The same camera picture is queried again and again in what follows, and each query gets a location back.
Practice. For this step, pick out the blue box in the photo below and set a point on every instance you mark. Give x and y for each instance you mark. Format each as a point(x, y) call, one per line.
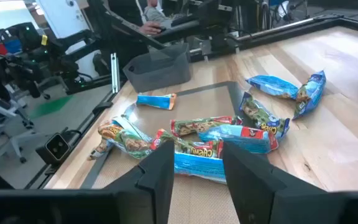
point(12, 46)

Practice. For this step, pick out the person's hand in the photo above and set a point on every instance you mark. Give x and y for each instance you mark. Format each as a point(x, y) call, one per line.
point(149, 28)

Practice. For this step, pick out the silver aluminium bracket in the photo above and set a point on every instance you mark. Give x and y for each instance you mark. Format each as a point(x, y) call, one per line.
point(115, 73)

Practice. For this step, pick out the blue granola bar orange end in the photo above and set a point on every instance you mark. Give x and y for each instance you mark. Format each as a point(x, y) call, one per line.
point(155, 101)

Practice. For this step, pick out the blue granola bar red label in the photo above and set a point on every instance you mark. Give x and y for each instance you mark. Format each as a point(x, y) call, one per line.
point(238, 138)

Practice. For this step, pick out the person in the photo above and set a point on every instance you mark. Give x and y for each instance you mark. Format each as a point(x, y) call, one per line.
point(157, 14)

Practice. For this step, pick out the black robot station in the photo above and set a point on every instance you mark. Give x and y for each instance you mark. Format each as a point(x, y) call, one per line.
point(33, 53)

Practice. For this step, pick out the black rail clamp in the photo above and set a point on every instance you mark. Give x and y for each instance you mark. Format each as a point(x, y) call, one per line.
point(102, 107)

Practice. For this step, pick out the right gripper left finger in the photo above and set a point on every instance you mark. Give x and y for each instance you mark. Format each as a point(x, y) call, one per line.
point(157, 174)

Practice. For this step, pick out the green orange granola bar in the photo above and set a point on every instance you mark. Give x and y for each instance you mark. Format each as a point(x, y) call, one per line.
point(129, 143)
point(99, 151)

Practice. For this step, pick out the yellow tag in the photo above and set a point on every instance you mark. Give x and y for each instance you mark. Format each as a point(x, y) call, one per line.
point(44, 40)

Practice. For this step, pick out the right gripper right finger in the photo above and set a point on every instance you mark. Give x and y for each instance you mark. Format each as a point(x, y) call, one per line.
point(247, 180)

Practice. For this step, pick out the grey plastic bin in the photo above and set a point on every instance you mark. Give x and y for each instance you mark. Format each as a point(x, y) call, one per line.
point(158, 73)

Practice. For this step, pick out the grey office chair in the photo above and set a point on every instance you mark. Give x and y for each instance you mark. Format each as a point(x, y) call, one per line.
point(2, 115)

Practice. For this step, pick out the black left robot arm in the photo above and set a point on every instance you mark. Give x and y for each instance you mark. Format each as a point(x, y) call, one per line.
point(214, 15)

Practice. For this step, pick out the white cabinet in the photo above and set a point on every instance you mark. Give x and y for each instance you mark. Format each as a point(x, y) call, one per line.
point(61, 17)

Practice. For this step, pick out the black table-level camera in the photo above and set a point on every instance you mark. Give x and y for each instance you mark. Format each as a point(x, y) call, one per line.
point(54, 148)

